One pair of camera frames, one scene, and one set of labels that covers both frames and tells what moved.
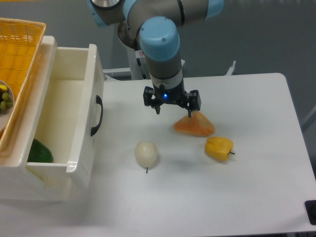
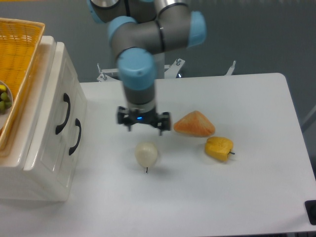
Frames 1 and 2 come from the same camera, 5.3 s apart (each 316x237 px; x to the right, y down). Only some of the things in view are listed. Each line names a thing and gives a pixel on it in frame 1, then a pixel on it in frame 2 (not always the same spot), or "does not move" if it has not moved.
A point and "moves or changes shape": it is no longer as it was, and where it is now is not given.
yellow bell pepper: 218,148 does not move
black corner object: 310,209 does not move
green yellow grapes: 5,101 does not move
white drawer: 70,119 moves or changes shape
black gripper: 177,95 to 126,117
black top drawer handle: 98,100 to 59,127
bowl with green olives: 4,117 does not move
